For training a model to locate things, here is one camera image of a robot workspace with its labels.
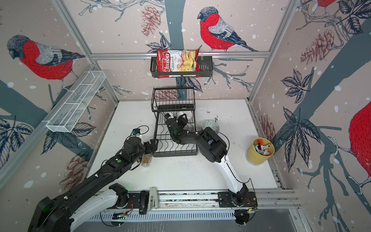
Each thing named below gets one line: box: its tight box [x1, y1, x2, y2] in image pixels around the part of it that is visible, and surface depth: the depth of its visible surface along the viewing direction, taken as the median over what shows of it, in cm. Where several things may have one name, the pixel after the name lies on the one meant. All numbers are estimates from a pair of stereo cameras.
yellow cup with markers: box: [247, 137, 275, 165], surface depth 83 cm
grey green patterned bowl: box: [201, 119, 220, 133], surface depth 100 cm
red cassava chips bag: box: [156, 48, 201, 79], surface depth 90 cm
